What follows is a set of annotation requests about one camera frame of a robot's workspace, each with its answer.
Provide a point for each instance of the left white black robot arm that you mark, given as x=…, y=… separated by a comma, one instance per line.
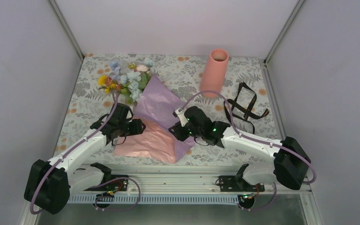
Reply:
x=51, y=183

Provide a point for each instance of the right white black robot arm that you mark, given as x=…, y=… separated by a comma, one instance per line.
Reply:
x=286, y=161

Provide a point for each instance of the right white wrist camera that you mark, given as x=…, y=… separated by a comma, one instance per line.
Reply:
x=179, y=113

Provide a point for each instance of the purple pink wrapping paper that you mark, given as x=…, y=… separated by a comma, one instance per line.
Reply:
x=155, y=108

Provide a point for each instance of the purple flower bouquet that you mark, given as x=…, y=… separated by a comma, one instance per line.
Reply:
x=130, y=84

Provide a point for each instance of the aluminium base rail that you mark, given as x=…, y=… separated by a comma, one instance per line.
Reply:
x=180, y=184

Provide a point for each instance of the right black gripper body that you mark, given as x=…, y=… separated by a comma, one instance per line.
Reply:
x=183, y=136

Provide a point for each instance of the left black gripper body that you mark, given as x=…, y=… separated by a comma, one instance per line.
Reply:
x=135, y=130

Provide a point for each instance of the floral patterned table mat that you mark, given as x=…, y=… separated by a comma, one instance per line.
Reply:
x=179, y=73

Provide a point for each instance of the pink cylindrical vase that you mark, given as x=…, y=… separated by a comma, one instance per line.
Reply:
x=215, y=70

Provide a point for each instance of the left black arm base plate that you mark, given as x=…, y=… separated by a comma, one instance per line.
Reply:
x=117, y=185

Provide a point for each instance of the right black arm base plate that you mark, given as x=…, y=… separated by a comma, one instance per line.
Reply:
x=230, y=183

